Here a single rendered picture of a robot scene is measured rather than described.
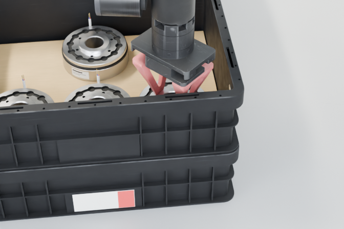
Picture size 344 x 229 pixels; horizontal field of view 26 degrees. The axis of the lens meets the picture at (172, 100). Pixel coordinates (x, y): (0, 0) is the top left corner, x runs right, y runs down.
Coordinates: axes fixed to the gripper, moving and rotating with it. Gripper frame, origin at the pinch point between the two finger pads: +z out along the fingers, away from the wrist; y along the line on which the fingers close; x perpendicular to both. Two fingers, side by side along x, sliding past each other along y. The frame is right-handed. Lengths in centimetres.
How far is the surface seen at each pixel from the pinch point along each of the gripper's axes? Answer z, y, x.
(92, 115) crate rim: -4.2, -2.5, -13.4
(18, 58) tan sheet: 4.0, -27.7, -5.5
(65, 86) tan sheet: 4.0, -17.1, -5.3
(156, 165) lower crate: 6.3, 3.2, -7.2
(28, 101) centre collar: 0.4, -15.3, -13.9
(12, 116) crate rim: -5.1, -9.5, -20.9
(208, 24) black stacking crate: -0.1, -6.8, 17.0
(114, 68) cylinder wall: 2.3, -12.8, 1.2
